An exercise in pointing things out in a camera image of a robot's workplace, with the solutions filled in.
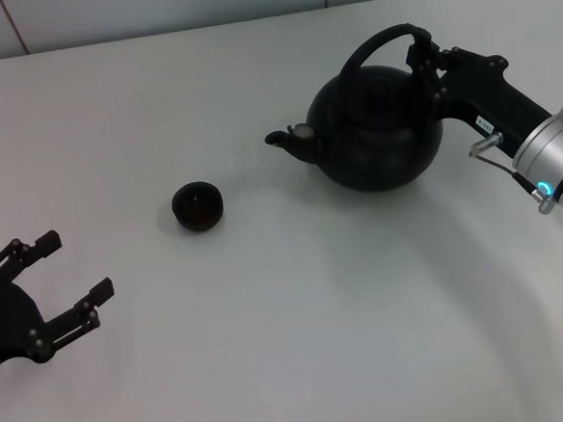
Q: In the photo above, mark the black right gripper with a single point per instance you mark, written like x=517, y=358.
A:
x=491, y=97

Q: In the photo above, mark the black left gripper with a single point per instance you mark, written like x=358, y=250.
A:
x=9, y=319

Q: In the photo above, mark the black iron teapot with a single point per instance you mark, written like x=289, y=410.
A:
x=379, y=151

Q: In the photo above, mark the dark brown teacup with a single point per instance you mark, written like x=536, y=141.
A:
x=198, y=207

